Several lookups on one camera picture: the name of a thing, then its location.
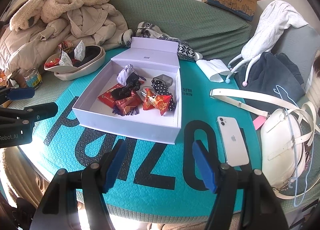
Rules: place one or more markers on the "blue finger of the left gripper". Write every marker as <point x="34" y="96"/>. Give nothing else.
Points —
<point x="32" y="113"/>
<point x="13" y="94"/>

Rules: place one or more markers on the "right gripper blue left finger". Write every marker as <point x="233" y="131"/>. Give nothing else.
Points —
<point x="112" y="164"/>

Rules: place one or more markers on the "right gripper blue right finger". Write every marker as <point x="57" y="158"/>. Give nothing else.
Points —
<point x="208" y="164"/>

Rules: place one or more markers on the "dark red candy packet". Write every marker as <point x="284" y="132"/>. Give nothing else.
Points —
<point x="128" y="106"/>

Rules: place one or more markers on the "red gold snack packet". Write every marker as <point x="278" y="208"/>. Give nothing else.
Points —
<point x="160" y="102"/>

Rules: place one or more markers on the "lavender tasselled sachet pouch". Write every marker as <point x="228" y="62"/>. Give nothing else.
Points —
<point x="124" y="74"/>

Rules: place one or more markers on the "polka dot hair scrunchie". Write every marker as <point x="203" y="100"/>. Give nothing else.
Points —
<point x="161" y="89"/>

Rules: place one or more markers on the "glass jar blue label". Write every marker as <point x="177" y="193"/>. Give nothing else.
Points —
<point x="33" y="78"/>

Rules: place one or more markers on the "teal bubble mailer mat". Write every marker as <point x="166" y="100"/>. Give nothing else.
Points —
<point x="157" y="182"/>

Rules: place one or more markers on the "white smartphone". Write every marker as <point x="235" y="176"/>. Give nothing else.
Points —
<point x="233" y="142"/>

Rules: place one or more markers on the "red candy in hat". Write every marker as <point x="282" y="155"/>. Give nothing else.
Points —
<point x="52" y="63"/>

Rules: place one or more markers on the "white triangular snack packet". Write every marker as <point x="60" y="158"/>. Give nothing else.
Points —
<point x="65" y="60"/>
<point x="80" y="51"/>

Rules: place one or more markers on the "flat red snack packet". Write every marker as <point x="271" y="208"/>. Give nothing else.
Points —
<point x="106" y="97"/>

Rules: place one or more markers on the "pink card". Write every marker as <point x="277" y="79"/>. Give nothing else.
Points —
<point x="258" y="122"/>

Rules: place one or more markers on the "beige puffy jacket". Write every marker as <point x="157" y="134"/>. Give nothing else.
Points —
<point x="38" y="26"/>

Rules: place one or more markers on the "beige bucket hat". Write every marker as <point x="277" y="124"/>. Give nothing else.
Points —
<point x="94" y="58"/>

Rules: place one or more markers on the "white leather handbag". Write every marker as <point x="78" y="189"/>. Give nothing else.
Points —
<point x="286" y="135"/>

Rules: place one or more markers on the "grey transparent earbuds case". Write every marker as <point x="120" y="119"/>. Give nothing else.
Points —
<point x="167" y="80"/>

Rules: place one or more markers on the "dark navy sweatshirt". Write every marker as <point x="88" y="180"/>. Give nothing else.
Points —
<point x="274" y="75"/>

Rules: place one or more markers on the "black white patterned knit scarf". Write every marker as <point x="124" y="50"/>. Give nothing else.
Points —
<point x="148" y="30"/>

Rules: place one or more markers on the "green bed cover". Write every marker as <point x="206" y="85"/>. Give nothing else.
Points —
<point x="208" y="30"/>

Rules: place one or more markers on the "white knit tasselled hat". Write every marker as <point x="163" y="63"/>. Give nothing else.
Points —
<point x="274" y="20"/>

